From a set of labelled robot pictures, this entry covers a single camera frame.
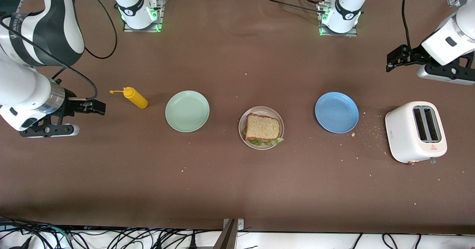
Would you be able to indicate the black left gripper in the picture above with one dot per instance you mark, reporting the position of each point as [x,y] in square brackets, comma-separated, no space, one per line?
[415,54]

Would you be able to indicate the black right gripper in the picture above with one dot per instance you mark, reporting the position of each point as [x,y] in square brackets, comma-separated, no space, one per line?
[71,104]

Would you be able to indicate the yellow squeeze bottle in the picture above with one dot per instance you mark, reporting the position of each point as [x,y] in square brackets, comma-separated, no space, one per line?
[135,98]

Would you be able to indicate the green lettuce leaf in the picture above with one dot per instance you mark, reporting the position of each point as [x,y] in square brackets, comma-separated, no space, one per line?
[276,141]

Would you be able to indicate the brown bread slice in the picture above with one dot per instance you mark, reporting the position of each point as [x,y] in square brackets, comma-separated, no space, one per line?
[263,127]

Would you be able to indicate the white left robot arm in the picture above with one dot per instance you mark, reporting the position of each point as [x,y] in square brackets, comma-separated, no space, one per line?
[449,43]

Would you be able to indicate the blue plate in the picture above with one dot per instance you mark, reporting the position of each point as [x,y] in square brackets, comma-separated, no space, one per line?
[337,112]

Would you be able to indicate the mint green plate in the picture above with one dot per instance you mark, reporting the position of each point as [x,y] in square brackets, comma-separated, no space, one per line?
[187,111]

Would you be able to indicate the beige plate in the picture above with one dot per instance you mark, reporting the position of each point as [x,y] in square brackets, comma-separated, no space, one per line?
[259,147]

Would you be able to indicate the white toaster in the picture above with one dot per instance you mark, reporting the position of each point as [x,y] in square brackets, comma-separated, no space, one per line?
[402,137]

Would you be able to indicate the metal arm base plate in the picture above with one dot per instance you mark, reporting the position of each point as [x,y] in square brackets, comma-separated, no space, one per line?
[143,29]
[337,34]

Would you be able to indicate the dark metal post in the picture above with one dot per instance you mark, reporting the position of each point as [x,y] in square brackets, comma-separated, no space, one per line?
[226,238]

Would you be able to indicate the silver table edge bracket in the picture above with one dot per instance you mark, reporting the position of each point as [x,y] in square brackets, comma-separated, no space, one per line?
[240,223]

